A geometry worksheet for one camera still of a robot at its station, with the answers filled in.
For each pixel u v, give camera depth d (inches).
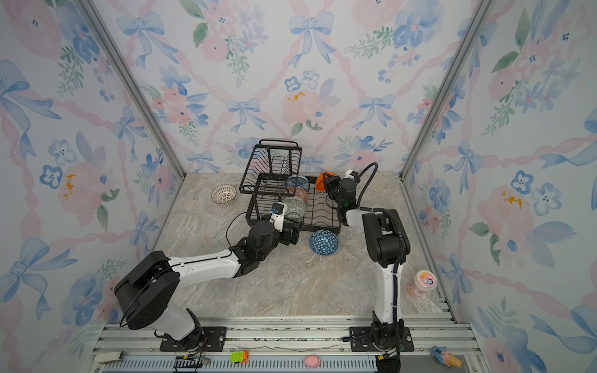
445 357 27.1
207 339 28.8
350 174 36.7
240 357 27.1
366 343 28.8
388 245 22.3
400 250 21.2
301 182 43.2
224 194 43.2
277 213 28.2
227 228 39.6
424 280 30.1
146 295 17.3
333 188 35.5
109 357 27.7
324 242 37.4
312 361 27.2
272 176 42.9
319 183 39.4
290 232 29.5
